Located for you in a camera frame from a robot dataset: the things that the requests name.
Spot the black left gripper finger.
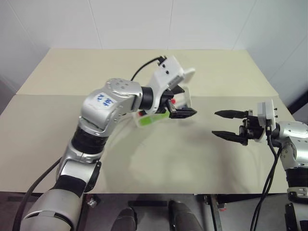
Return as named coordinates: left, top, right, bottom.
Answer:
left=169, top=107, right=198, bottom=119
left=172, top=84, right=185, bottom=95

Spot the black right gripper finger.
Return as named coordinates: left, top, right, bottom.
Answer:
left=211, top=130, right=242, bottom=143
left=214, top=109, right=249, bottom=119

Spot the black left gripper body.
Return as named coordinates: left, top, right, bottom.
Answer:
left=157, top=90, right=179, bottom=119

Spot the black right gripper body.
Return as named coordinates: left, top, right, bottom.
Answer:
left=239, top=110, right=265, bottom=146

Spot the clear box with green lid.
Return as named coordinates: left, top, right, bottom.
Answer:
left=133, top=68, right=196, bottom=128

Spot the dark brown panel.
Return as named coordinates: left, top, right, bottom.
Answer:
left=287, top=84, right=308, bottom=114

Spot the dark rounded shape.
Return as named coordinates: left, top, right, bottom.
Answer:
left=167, top=200, right=205, bottom=231
left=112, top=207, right=138, bottom=231

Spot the black crossbar under table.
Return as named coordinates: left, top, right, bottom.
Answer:
left=128, top=200, right=168, bottom=207

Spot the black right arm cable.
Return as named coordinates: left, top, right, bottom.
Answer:
left=249, top=119, right=282, bottom=231

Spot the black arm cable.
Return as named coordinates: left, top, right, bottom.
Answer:
left=249, top=119, right=282, bottom=231
left=13, top=55, right=168, bottom=231

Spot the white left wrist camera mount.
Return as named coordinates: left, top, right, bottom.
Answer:
left=146, top=55, right=185, bottom=114

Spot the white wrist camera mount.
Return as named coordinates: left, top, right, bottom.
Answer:
left=257, top=99, right=278, bottom=143
left=146, top=55, right=185, bottom=114

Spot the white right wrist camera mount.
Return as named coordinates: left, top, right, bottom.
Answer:
left=257, top=99, right=278, bottom=143

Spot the metal table frame leg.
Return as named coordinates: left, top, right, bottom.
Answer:
left=204, top=194, right=223, bottom=231

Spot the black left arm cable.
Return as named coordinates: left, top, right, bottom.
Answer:
left=13, top=55, right=168, bottom=231

